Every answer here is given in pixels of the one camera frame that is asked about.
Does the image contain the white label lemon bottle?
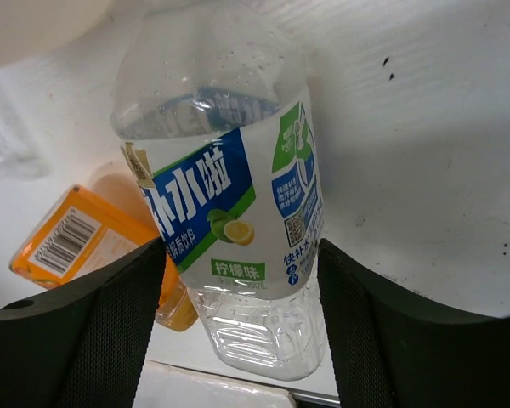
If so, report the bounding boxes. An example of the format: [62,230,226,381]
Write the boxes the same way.
[110,1,325,381]

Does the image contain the orange juice bottle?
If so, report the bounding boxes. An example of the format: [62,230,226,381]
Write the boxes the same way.
[8,184,199,332]

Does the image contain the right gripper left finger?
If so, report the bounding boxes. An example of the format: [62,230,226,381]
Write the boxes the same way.
[0,238,166,407]

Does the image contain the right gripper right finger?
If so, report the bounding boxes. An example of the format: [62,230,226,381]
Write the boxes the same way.
[318,239,510,407]

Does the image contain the cream plastic bin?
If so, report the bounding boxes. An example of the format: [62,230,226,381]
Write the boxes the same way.
[0,1,113,67]

